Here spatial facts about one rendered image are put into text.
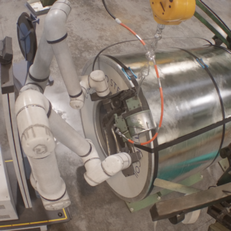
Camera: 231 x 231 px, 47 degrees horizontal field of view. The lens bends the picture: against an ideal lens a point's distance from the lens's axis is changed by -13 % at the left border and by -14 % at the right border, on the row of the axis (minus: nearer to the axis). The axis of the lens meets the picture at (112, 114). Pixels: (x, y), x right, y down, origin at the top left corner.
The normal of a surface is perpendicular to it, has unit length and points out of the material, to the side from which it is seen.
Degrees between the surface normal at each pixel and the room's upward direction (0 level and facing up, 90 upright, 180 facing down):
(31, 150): 88
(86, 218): 0
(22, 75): 0
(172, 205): 3
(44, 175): 91
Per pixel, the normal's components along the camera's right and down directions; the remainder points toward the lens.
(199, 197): 0.14, -0.62
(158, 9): -0.88, 0.22
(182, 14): 0.41, 0.78
